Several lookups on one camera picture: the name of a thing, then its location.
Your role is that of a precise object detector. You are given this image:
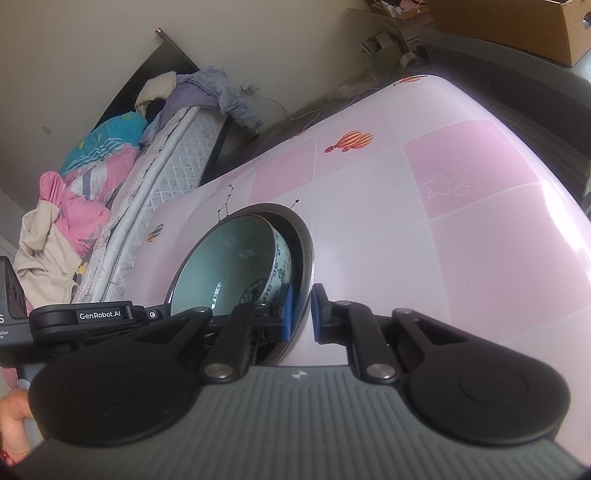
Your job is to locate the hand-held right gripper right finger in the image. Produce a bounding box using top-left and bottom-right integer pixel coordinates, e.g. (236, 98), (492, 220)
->
(310, 283), (468, 385)

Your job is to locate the pink printed tablecloth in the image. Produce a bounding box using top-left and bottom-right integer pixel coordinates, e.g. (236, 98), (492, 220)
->
(143, 74), (591, 370)

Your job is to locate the teal patterned blanket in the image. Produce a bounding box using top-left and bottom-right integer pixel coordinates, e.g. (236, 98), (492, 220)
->
(60, 112), (149, 176)

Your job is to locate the teal ceramic bowl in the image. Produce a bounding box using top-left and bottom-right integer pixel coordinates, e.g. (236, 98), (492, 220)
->
(170, 215), (293, 320)

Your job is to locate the wide-rim steel bowl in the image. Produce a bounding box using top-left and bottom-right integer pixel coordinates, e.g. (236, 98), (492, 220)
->
(168, 203), (316, 368)

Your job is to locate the large grey box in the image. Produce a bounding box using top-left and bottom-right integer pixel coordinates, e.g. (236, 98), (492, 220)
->
(418, 28), (591, 155)

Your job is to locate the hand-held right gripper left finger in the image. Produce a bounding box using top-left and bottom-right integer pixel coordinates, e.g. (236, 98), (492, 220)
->
(137, 282), (294, 385)

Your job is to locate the person's left hand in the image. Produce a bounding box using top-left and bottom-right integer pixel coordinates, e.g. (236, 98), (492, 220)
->
(0, 388), (34, 467)

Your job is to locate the long cardboard box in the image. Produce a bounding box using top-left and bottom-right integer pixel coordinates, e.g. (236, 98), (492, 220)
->
(427, 0), (591, 68)

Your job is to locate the cream pillow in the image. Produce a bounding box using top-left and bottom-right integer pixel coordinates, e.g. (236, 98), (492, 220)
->
(134, 71), (179, 114)

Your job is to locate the grey quilted mattress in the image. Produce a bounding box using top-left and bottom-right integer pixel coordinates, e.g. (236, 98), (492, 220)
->
(74, 105), (228, 304)

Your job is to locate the white cable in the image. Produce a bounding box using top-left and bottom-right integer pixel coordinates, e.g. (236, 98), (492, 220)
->
(240, 82), (325, 126)

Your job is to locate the dark wooden headboard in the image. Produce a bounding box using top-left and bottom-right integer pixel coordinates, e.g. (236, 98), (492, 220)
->
(89, 28), (200, 133)

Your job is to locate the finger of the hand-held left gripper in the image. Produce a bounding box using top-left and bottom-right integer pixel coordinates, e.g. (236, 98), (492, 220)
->
(30, 300), (164, 345)

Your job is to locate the pink and grey quilt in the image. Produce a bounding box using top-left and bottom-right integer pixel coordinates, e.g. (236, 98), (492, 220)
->
(39, 141), (142, 260)

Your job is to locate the purple grey bed sheet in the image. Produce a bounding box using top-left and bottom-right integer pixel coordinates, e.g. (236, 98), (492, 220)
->
(140, 65), (265, 145)

